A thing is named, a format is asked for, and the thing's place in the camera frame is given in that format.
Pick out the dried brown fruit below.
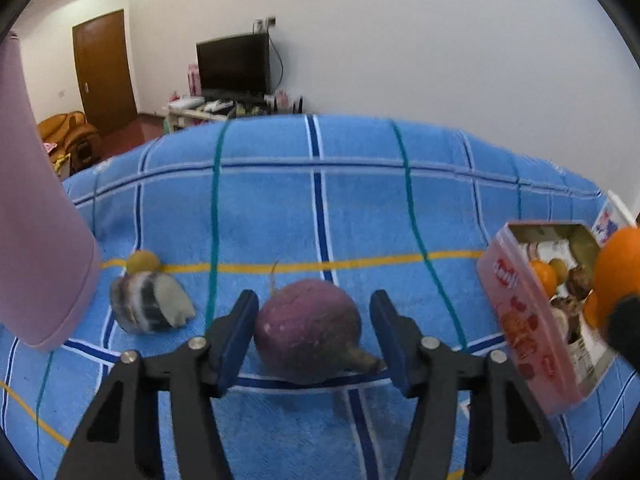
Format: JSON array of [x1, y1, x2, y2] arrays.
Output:
[[550, 296, 582, 344]]

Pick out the large orange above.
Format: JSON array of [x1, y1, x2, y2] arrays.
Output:
[[593, 226, 640, 330]]

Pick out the brown water chestnut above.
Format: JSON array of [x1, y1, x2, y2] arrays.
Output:
[[565, 266, 593, 301]]

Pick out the cut purple yam piece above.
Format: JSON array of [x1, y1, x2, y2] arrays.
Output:
[[110, 271, 196, 334]]

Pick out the small green-brown kiwi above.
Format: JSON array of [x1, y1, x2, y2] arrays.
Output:
[[125, 249, 162, 274]]

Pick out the purple sweet potato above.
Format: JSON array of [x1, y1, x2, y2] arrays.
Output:
[[254, 266, 385, 385]]

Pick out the pink metal tin box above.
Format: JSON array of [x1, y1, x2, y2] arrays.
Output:
[[477, 222, 616, 415]]

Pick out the white mug blue print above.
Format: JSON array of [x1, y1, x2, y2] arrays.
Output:
[[591, 190, 637, 246]]

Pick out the pink cylindrical container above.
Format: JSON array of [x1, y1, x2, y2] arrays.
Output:
[[0, 34, 101, 352]]

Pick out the blue plaid tablecloth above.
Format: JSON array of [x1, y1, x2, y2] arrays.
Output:
[[1, 115, 639, 479]]

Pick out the orange leather sofa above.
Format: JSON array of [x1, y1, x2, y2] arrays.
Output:
[[37, 110, 103, 176]]

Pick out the white tv stand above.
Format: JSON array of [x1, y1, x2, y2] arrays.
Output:
[[164, 91, 305, 133]]

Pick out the brown wooden door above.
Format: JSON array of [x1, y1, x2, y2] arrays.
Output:
[[72, 10, 138, 136]]

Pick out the black television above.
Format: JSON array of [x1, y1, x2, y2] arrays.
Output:
[[196, 34, 271, 98]]

